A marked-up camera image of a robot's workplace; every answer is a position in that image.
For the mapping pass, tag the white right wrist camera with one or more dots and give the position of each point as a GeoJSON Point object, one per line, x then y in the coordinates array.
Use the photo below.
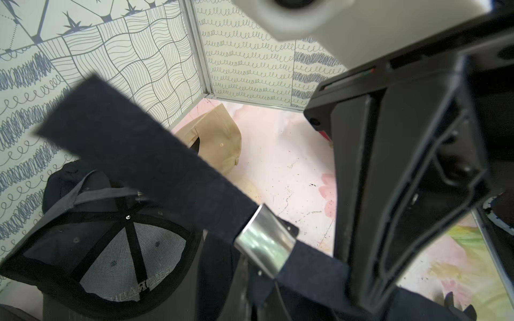
{"type": "Point", "coordinates": [357, 32]}

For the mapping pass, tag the beige baseball cap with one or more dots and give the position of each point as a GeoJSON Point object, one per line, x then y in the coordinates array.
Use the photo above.
{"type": "Point", "coordinates": [215, 137]}

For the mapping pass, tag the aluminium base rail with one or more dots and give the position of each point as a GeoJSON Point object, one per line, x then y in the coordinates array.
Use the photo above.
{"type": "Point", "coordinates": [507, 283]}

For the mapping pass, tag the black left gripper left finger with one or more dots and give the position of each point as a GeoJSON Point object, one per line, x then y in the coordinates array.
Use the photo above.
{"type": "Point", "coordinates": [237, 306]}

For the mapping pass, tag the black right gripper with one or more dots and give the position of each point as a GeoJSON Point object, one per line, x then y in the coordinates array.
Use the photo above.
{"type": "Point", "coordinates": [426, 165]}

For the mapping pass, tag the navy baseball cap metal buckle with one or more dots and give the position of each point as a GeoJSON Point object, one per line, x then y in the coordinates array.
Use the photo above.
{"type": "Point", "coordinates": [102, 127]}

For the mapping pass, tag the dark red baseball cap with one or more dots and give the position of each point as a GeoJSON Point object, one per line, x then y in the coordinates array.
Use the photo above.
{"type": "Point", "coordinates": [325, 135]}

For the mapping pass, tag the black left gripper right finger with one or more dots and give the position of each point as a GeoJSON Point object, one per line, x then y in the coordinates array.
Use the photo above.
{"type": "Point", "coordinates": [269, 302]}

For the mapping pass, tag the blue handled pliers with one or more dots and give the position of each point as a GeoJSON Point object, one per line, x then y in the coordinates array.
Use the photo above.
{"type": "Point", "coordinates": [468, 314]}

